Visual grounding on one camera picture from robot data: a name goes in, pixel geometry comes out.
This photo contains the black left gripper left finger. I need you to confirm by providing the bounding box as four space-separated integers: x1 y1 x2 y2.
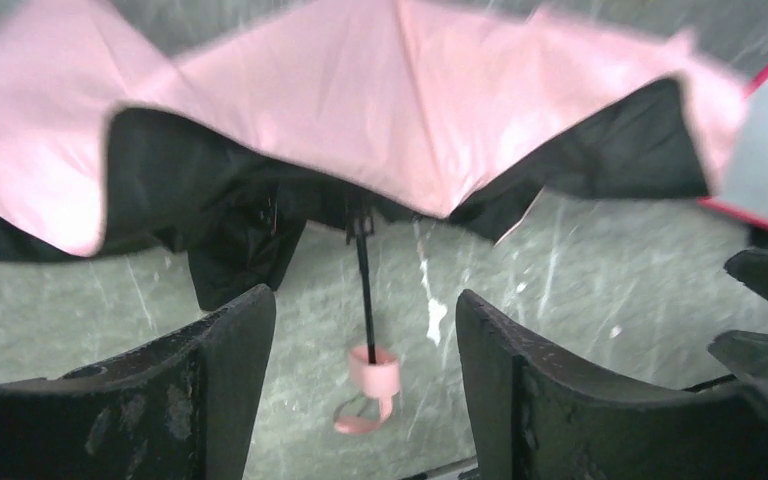
0 285 276 479

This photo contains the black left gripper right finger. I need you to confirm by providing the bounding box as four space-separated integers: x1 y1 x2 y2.
456 290 768 479

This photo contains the pink and black folding umbrella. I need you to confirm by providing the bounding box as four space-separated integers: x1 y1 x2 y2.
0 0 750 437

